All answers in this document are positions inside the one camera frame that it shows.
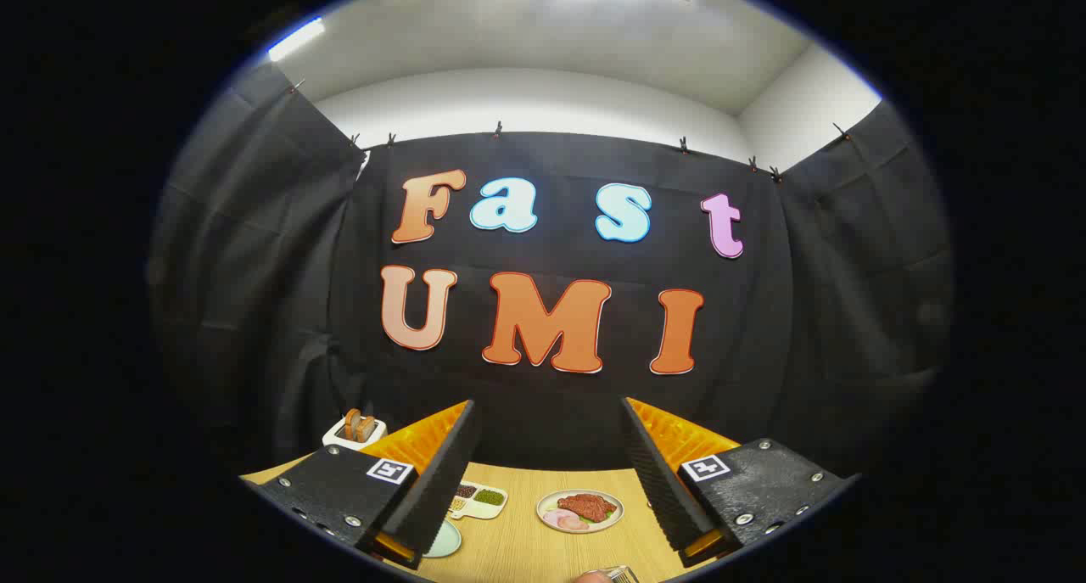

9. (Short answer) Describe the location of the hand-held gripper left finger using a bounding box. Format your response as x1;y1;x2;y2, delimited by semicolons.
242;399;476;571

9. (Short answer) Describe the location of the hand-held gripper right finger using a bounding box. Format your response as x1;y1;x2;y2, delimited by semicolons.
621;396;858;569

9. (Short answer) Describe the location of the white divided tray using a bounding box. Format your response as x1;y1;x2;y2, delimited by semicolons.
447;481;508;520

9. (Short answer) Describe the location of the white oval plate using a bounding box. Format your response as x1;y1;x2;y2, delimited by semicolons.
536;490;624;535

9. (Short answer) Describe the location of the teal round plate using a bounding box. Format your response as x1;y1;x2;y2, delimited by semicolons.
422;519;463;558

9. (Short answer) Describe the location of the red meat steak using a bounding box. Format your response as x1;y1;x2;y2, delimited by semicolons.
557;494;616;523

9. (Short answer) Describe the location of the white toaster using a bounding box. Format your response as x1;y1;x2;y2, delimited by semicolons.
322;415;388;450

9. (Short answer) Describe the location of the black backdrop cloth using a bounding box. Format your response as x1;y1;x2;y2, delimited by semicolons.
148;61;955;499

